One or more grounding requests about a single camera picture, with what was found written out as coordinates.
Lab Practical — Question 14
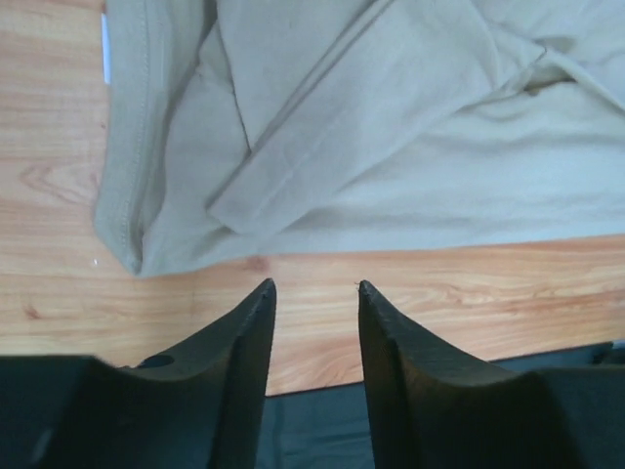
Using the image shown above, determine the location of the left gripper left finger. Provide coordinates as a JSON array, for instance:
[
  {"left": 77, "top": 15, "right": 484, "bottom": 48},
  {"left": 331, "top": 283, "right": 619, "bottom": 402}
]
[{"left": 1, "top": 280, "right": 276, "bottom": 468}]

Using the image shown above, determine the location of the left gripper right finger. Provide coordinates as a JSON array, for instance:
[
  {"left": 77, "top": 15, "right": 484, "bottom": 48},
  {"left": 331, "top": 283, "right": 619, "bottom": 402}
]
[{"left": 357, "top": 279, "right": 625, "bottom": 469}]

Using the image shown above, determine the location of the beige t shirt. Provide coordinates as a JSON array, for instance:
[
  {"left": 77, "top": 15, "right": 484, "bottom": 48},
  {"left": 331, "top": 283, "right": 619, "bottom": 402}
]
[{"left": 94, "top": 1, "right": 624, "bottom": 277}]

